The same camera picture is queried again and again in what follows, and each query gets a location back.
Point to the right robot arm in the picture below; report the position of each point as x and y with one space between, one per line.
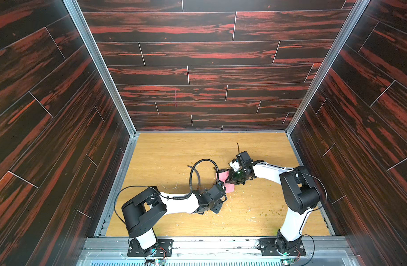
299 191

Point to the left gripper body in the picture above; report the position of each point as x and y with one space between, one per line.
215 207

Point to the pink rag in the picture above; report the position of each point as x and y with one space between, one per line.
223 176

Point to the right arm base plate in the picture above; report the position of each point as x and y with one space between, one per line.
275 247

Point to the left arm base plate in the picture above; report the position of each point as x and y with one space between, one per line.
162 248

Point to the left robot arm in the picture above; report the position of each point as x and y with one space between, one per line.
143 211

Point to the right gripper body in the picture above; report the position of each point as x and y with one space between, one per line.
237 173

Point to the left small sickle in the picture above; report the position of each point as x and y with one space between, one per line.
197 175

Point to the aluminium front rail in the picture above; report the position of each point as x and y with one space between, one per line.
218 251

